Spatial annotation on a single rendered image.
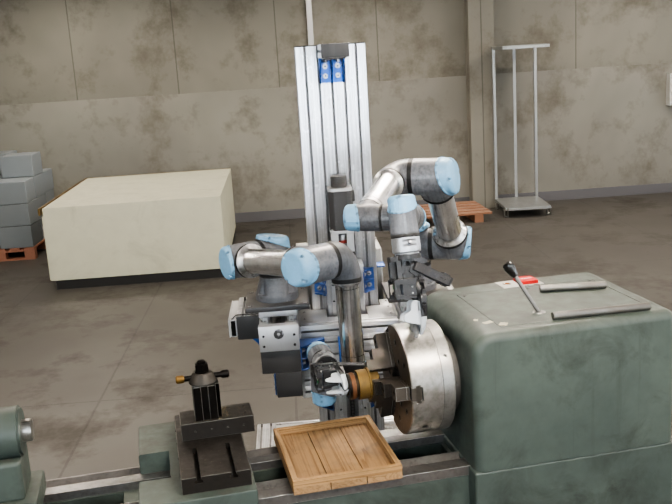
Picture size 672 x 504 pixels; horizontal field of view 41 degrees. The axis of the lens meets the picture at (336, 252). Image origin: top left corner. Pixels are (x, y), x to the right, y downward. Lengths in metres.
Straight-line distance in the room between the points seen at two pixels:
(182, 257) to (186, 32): 3.47
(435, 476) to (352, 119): 1.33
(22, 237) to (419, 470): 8.02
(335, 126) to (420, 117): 7.83
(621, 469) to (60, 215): 6.56
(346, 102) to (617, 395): 1.39
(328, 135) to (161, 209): 5.20
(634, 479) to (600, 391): 0.30
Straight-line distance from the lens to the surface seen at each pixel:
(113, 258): 8.48
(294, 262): 2.68
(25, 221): 10.12
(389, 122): 11.00
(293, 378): 3.12
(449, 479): 2.57
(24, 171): 10.43
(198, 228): 8.32
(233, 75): 10.93
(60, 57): 11.22
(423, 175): 2.75
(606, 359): 2.57
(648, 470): 2.77
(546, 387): 2.51
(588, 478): 2.68
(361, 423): 2.80
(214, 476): 2.38
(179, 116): 10.99
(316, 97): 3.22
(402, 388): 2.46
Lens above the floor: 2.01
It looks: 13 degrees down
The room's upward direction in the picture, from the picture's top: 4 degrees counter-clockwise
